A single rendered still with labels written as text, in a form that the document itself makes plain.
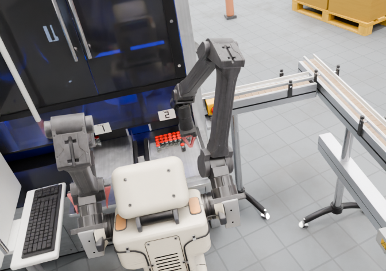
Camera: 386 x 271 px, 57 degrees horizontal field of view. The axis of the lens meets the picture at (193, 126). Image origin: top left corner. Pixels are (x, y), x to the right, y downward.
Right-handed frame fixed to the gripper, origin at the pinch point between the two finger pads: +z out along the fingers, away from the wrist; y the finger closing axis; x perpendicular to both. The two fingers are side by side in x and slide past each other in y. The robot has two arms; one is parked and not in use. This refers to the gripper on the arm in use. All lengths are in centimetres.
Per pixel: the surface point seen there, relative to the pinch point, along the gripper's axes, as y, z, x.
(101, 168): 24, 16, 45
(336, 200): 33, 83, -86
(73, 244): 49, 83, 85
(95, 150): 39, 14, 49
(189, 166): 11.4, 18.1, 1.8
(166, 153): 24.1, 16.1, 11.9
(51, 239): -8, 27, 68
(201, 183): -0.9, 20.3, -1.4
